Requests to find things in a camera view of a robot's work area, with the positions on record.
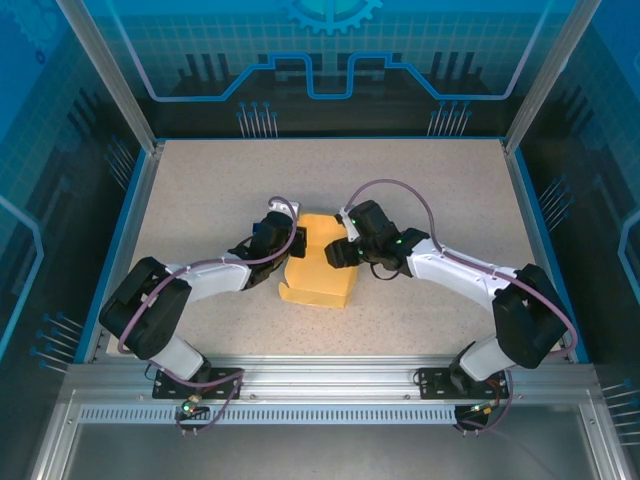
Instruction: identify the yellow paper box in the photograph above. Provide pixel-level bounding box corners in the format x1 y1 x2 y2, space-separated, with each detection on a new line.
278 212 362 310

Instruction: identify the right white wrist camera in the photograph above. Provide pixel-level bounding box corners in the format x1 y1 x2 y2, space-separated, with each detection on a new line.
335 208 361 245

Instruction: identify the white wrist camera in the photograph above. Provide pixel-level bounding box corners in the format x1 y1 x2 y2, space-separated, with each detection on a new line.
335 208 361 245
268 195 305 217

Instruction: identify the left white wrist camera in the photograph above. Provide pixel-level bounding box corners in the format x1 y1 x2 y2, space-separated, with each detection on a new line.
268 195 305 217

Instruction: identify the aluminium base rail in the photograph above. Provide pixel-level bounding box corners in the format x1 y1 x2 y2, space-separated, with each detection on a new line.
67 353 601 404

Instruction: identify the short purple cable loop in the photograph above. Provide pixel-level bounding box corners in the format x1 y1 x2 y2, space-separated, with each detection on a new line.
454 369 519 437
174 374 244 437

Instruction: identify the slotted grey cable duct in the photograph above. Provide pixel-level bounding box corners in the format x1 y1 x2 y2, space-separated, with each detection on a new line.
79 405 459 426

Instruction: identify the aluminium frame post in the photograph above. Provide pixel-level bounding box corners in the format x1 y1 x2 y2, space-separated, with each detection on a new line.
54 0 166 155
502 0 609 156

